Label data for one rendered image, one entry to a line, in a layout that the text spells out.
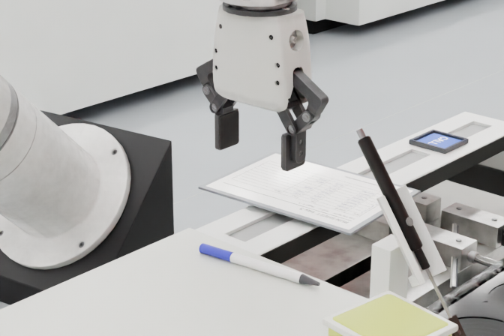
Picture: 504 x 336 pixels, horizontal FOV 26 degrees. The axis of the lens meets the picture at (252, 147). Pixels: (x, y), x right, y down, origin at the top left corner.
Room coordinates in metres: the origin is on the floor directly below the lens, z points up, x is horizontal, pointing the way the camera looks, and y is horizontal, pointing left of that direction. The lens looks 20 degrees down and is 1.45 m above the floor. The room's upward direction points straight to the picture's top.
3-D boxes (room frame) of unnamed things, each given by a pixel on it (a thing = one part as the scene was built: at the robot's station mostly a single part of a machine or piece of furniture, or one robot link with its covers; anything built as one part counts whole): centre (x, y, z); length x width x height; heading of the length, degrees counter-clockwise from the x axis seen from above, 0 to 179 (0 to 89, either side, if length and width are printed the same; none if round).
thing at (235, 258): (0.97, -0.01, 0.97); 0.14 x 0.01 x 0.01; 55
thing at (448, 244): (1.17, -0.22, 0.89); 0.08 x 0.03 x 0.03; 48
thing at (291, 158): (1.03, -0.05, 1.08); 0.03 x 0.03 x 0.07; 49
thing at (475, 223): (1.23, -0.28, 0.89); 0.08 x 0.03 x 0.03; 48
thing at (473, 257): (1.13, -0.27, 0.89); 0.05 x 0.01 x 0.01; 48
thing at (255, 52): (1.07, -0.01, 1.16); 0.10 x 0.07 x 0.11; 49
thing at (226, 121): (1.11, 0.04, 1.08); 0.03 x 0.03 x 0.07; 49
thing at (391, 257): (0.84, -0.13, 1.03); 0.06 x 0.04 x 0.13; 48
